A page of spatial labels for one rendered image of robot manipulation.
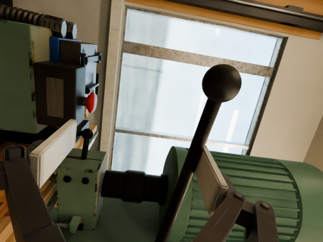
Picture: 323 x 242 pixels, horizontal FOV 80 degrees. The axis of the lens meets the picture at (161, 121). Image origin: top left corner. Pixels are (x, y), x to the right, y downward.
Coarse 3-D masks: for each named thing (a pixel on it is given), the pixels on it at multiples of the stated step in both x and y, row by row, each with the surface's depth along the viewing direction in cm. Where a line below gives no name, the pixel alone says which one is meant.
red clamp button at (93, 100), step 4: (92, 92) 28; (88, 96) 27; (92, 96) 27; (96, 96) 28; (88, 100) 27; (92, 100) 27; (96, 100) 28; (88, 104) 27; (92, 104) 27; (96, 104) 29; (88, 108) 27; (92, 108) 27; (92, 112) 28
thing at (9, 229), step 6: (78, 144) 51; (42, 192) 34; (6, 216) 27; (0, 222) 26; (6, 222) 26; (0, 228) 25; (6, 228) 25; (12, 228) 27; (0, 234) 24; (6, 234) 26; (0, 240) 24
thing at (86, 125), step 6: (84, 120) 37; (48, 126) 32; (54, 126) 32; (78, 126) 34; (84, 126) 35; (12, 132) 29; (18, 132) 29; (42, 132) 30; (48, 132) 30; (54, 132) 31; (78, 132) 32; (12, 138) 29; (18, 138) 29; (24, 138) 29; (30, 138) 29; (36, 138) 29; (42, 138) 29; (78, 138) 32; (30, 144) 29
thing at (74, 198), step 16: (64, 160) 34; (80, 160) 35; (96, 160) 36; (64, 176) 33; (80, 176) 33; (96, 176) 33; (64, 192) 34; (80, 192) 34; (96, 192) 34; (64, 208) 35; (80, 208) 35; (96, 208) 36; (96, 224) 38
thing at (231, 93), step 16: (224, 64) 17; (208, 80) 17; (224, 80) 16; (240, 80) 17; (208, 96) 17; (224, 96) 17; (208, 112) 18; (208, 128) 18; (192, 144) 19; (192, 160) 20; (192, 176) 21; (176, 192) 21; (176, 208) 22; (160, 240) 24
